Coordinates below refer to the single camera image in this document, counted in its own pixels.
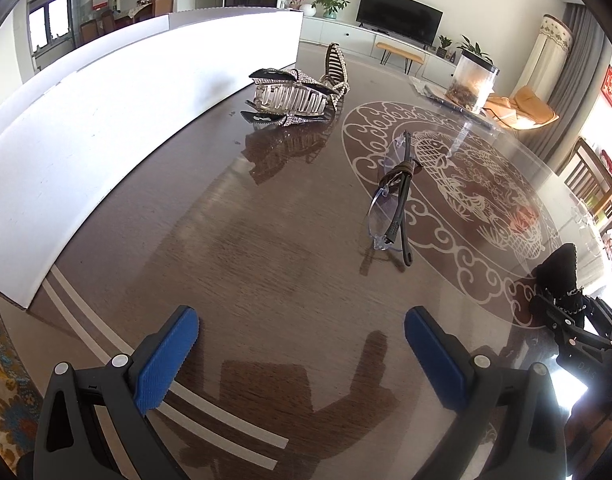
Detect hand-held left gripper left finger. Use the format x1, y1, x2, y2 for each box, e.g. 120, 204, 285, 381
33, 305, 201, 480

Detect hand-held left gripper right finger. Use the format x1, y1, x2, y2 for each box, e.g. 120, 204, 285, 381
404, 306, 569, 480

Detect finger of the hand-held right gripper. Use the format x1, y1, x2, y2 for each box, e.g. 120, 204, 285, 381
553, 322, 612, 361
583, 297, 612, 333

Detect black bow with rhinestone trim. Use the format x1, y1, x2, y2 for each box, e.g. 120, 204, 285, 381
530, 242, 592, 328

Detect white cardboard box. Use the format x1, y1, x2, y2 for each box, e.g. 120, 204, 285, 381
0, 6, 305, 310

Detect brown wooden chair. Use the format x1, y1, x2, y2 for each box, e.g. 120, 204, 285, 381
558, 136, 612, 221

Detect floral cloth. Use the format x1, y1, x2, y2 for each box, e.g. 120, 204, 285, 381
0, 290, 44, 461

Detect rimless glasses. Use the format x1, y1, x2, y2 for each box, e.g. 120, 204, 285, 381
366, 130, 421, 267

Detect yellow lounge chair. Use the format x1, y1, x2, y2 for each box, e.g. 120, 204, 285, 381
483, 85, 560, 132

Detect grey curtain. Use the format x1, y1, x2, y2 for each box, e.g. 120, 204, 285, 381
548, 2, 612, 176

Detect clear plastic bag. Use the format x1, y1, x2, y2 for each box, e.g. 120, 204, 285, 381
410, 76, 504, 133

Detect covered standing air conditioner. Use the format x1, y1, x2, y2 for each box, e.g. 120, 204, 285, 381
516, 14, 574, 106

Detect clear jar with black lid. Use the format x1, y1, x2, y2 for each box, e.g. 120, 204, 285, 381
446, 49, 500, 113

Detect rhinestone claw hair clip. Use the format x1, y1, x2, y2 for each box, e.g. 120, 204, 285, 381
241, 67, 344, 128

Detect tall green potted plant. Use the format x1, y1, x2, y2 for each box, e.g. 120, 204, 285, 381
457, 35, 494, 66

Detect slim rhinestone hair clip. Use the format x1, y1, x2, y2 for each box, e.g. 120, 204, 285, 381
320, 43, 350, 101

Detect wooden bench with metal legs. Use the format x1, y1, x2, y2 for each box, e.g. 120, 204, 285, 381
376, 41, 425, 78

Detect white television cabinet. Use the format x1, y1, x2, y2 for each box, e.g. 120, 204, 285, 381
301, 12, 461, 86

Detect black television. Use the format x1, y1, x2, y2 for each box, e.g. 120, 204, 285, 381
357, 0, 443, 50

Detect leafy green potted plant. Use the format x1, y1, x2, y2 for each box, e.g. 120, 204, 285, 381
312, 0, 351, 21

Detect brown hair tie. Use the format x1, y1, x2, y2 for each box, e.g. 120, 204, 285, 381
380, 159, 421, 181

